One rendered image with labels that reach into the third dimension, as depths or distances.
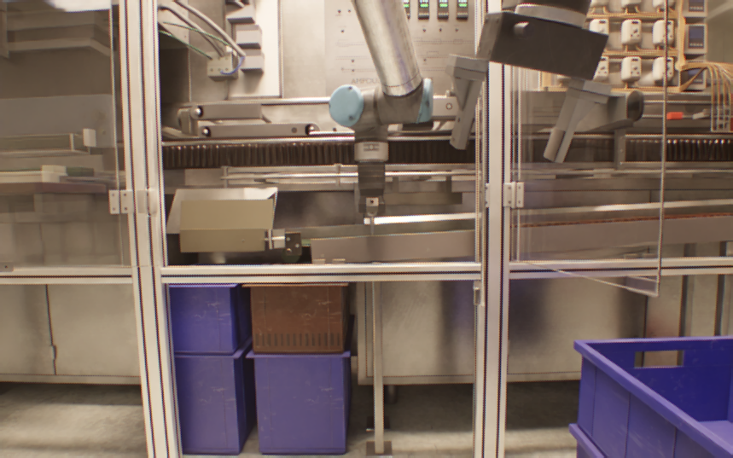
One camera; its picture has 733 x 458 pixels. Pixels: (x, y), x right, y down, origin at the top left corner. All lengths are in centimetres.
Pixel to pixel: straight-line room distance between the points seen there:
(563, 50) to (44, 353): 183
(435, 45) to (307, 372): 130
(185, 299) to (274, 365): 32
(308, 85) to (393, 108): 82
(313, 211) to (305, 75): 55
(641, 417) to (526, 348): 69
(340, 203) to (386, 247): 54
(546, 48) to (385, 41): 34
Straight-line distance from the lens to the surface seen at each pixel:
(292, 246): 106
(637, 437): 91
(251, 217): 110
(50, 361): 186
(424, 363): 144
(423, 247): 106
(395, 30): 75
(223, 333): 120
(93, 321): 170
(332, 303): 110
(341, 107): 89
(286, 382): 121
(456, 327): 141
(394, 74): 79
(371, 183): 99
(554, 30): 49
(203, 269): 108
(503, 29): 46
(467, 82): 47
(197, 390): 130
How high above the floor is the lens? 77
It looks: 4 degrees down
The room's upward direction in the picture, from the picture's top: 1 degrees counter-clockwise
